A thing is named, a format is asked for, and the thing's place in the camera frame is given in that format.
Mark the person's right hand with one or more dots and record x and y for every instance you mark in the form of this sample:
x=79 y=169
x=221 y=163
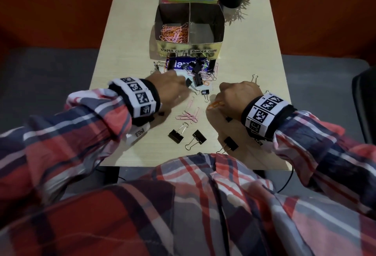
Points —
x=235 y=98

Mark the person's left hand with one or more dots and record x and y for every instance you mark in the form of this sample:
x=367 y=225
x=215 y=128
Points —
x=169 y=87

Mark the person's right fingers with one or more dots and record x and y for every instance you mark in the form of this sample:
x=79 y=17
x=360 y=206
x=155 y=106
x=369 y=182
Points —
x=213 y=109

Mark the person's left fingers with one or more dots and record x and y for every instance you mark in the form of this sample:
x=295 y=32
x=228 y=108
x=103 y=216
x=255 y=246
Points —
x=182 y=87

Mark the orange paper clip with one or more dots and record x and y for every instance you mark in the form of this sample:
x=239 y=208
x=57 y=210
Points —
x=216 y=105

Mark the person's left forearm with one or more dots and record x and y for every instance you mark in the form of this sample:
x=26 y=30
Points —
x=73 y=135

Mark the person's right forearm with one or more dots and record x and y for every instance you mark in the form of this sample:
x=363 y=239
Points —
x=320 y=153

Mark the black metal binder clip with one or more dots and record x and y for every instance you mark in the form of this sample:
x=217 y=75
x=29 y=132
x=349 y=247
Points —
x=255 y=78
x=199 y=136
x=189 y=84
x=158 y=66
x=205 y=91
x=231 y=143
x=175 y=136

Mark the blue printed packet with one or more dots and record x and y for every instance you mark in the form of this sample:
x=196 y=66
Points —
x=177 y=64

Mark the pile of black binder clips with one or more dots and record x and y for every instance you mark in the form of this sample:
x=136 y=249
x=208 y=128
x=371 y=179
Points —
x=198 y=69

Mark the cluster of pink paper clips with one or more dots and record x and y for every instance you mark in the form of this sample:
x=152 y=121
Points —
x=189 y=115
x=213 y=72

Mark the left marker-printed wristband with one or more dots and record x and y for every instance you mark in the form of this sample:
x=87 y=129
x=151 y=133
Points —
x=138 y=94

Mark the marker-printed wristband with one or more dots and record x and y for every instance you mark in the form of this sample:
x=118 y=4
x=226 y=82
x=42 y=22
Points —
x=264 y=111
x=138 y=94

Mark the right marker-printed wristband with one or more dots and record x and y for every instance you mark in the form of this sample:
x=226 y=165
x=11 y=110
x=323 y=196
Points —
x=264 y=111

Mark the heap of orange paper clips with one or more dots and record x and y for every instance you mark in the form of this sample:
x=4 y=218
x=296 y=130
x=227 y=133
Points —
x=173 y=33

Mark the two-compartment cardboard organizer box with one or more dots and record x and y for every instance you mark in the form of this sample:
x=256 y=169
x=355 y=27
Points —
x=216 y=29

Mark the red plaid shirt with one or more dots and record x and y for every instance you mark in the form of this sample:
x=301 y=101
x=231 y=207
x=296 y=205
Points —
x=188 y=211

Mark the black chair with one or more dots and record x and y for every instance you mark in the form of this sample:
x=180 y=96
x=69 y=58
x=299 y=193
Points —
x=365 y=103

